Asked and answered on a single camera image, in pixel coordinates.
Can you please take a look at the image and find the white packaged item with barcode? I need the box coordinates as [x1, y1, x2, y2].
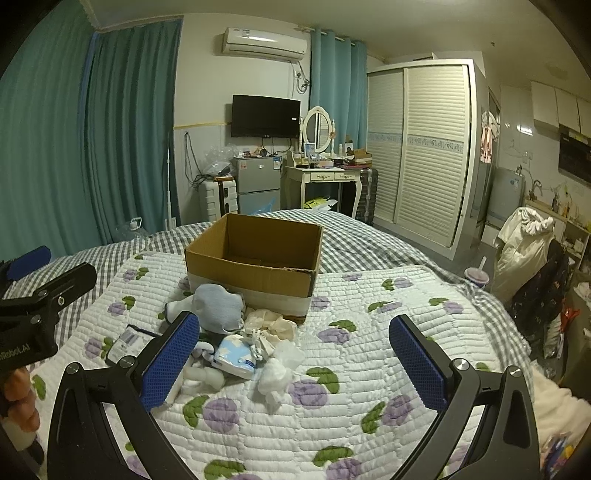
[105, 324, 158, 366]

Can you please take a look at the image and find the blue white patterned cloth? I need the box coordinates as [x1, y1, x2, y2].
[211, 334, 256, 380]

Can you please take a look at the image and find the light blue knitted sock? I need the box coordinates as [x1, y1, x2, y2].
[192, 284, 245, 334]

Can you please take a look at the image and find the cream cloth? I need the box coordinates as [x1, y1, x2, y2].
[245, 308, 297, 345]

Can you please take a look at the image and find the person's hand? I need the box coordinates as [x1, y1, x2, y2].
[2, 367, 40, 432]

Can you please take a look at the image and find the clear water bottle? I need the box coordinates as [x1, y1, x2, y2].
[116, 217, 149, 241]

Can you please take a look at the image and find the teal curtain left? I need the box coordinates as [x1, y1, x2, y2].
[1, 1, 182, 258]

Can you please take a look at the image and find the teal curtain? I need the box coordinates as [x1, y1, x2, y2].
[310, 29, 368, 148]
[1, 1, 182, 258]

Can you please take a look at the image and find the white floral quilt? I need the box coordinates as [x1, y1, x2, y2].
[33, 252, 533, 479]

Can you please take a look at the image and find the purple drink cup with straw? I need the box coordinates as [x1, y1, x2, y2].
[464, 256, 490, 288]

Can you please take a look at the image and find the white suitcase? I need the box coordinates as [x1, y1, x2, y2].
[198, 176, 238, 221]

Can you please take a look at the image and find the white jacket on chair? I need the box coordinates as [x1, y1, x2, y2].
[491, 207, 555, 305]

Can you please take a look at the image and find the open cardboard box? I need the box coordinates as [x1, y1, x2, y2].
[184, 213, 324, 325]

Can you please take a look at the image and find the grey mini fridge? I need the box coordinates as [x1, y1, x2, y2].
[231, 157, 281, 215]

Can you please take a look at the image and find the grey water heater cabinet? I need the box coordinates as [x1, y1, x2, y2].
[487, 167, 526, 229]

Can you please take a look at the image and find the white dressing table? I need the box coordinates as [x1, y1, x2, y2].
[283, 166, 363, 218]

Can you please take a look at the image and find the dark suitcase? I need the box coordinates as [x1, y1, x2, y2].
[356, 168, 379, 226]

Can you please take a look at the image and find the white oval vanity mirror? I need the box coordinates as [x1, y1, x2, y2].
[301, 106, 334, 158]

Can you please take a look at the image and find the white air conditioner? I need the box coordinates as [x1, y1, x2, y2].
[222, 27, 308, 61]

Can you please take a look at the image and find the white louvered wardrobe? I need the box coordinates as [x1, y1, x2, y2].
[367, 59, 486, 259]

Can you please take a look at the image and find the teal curtain right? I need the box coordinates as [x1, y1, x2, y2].
[310, 29, 368, 148]

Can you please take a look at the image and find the black wall television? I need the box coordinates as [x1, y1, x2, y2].
[230, 95, 301, 139]

